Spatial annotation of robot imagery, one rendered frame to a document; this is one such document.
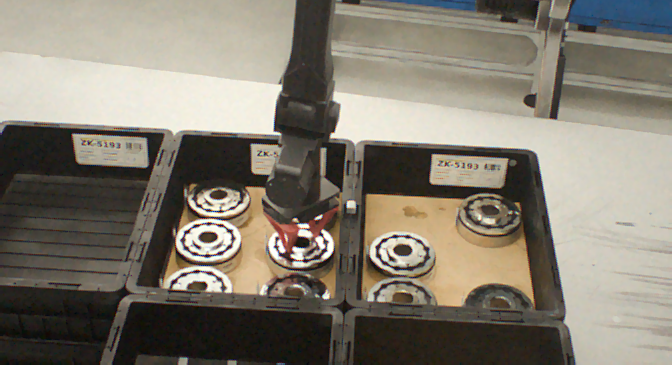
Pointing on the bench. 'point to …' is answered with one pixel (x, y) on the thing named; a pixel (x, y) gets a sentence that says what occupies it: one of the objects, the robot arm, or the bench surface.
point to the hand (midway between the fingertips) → (301, 239)
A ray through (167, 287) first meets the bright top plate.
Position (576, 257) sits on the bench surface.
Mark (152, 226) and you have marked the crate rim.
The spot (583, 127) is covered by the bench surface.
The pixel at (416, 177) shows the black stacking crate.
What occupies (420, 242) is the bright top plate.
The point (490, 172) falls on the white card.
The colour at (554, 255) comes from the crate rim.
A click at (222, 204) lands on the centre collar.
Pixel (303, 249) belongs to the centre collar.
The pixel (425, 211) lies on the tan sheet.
